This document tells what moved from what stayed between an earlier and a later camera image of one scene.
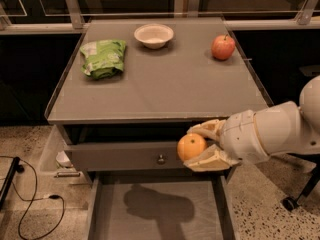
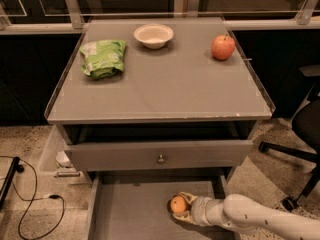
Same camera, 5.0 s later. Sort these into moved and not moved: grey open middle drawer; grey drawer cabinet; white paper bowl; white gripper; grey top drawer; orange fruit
Moved: orange fruit; white gripper
Not moved: grey drawer cabinet; grey top drawer; grey open middle drawer; white paper bowl
